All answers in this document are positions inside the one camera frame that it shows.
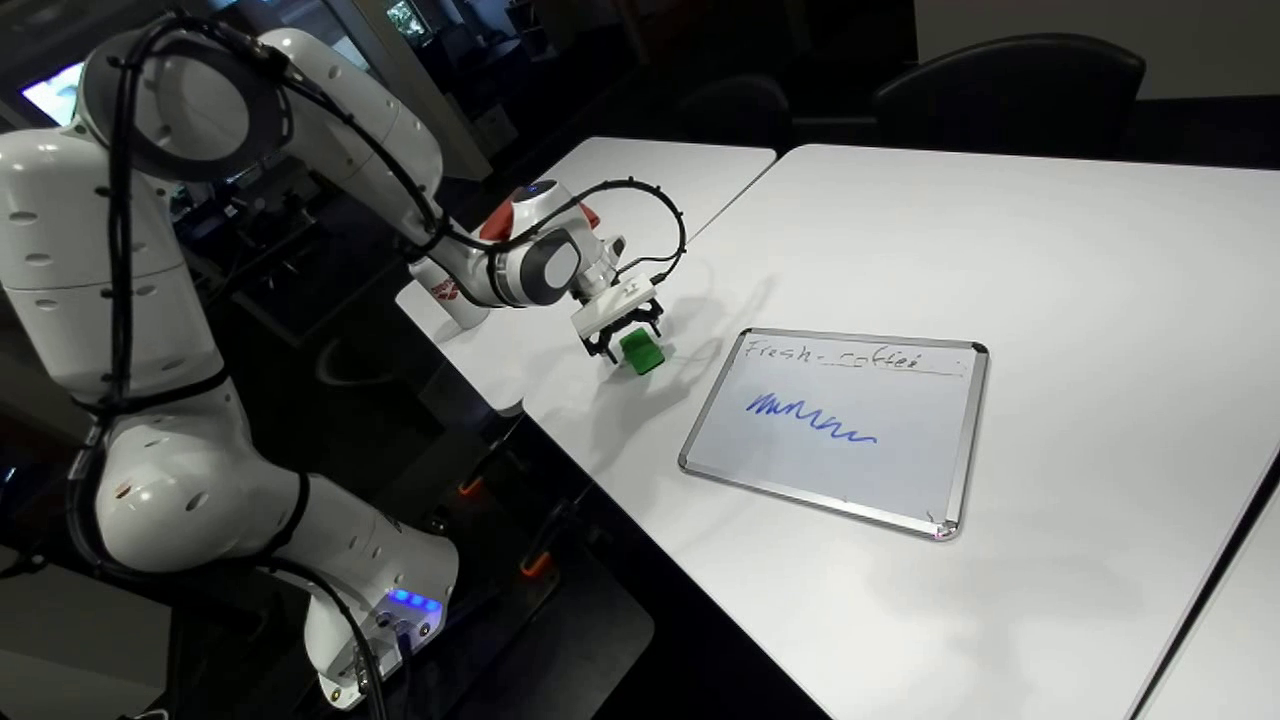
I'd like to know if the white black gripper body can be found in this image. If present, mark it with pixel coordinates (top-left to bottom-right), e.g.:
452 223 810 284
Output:
572 280 659 351

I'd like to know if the black office chair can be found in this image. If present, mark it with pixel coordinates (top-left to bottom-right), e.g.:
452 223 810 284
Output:
871 32 1148 142

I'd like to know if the computer monitor screen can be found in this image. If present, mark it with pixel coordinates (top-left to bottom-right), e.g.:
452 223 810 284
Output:
19 65 83 128

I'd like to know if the green duster block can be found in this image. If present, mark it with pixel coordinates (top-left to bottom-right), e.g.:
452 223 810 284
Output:
618 333 662 371

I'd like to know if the white cup with red logo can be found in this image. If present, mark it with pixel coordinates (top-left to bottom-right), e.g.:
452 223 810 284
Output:
412 261 484 333

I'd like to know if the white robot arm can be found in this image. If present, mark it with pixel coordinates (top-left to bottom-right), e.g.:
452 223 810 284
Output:
0 16 672 712

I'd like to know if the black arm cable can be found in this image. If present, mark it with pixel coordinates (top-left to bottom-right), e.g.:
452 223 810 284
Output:
67 12 690 720

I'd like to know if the small framed white board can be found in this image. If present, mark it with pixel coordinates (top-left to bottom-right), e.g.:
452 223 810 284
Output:
680 326 987 541

